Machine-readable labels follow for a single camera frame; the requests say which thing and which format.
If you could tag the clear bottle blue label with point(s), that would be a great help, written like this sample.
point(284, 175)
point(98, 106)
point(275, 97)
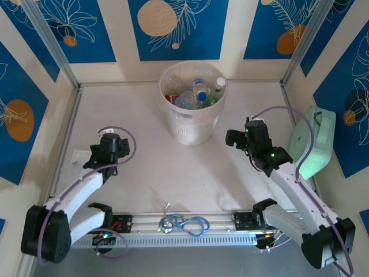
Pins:
point(199, 85)
point(187, 99)

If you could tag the crushed clear bottle green cap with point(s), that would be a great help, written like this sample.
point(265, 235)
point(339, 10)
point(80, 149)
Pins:
point(174, 82)

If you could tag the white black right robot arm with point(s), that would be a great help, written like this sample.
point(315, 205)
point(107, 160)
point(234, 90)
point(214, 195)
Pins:
point(302, 196)

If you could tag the white plastic bin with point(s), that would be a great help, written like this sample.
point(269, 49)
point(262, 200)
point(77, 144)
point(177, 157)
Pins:
point(191, 132)

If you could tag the white plastic waste basket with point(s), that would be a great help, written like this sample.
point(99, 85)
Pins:
point(176, 114)

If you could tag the mint green case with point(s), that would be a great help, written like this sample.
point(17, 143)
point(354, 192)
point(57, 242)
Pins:
point(323, 144)

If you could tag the blue stethoscope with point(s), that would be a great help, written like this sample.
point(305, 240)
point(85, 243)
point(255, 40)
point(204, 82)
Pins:
point(166, 229)

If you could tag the small black connector board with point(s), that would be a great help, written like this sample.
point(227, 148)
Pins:
point(263, 242)
point(103, 240)

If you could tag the grey metal panel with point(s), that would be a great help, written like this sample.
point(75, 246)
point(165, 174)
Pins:
point(187, 262)

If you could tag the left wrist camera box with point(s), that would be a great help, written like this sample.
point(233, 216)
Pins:
point(108, 131)

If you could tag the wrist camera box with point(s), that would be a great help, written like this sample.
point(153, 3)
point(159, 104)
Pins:
point(108, 131)
point(255, 118)

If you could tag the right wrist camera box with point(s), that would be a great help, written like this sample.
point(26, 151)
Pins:
point(255, 118)

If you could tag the aluminium side rail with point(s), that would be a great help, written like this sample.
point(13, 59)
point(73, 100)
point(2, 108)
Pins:
point(68, 130)
point(289, 106)

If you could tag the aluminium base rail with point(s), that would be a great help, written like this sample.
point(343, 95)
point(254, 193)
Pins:
point(144, 223)

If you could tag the aluminium frame post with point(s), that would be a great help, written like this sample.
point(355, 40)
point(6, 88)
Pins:
point(49, 37)
point(310, 37)

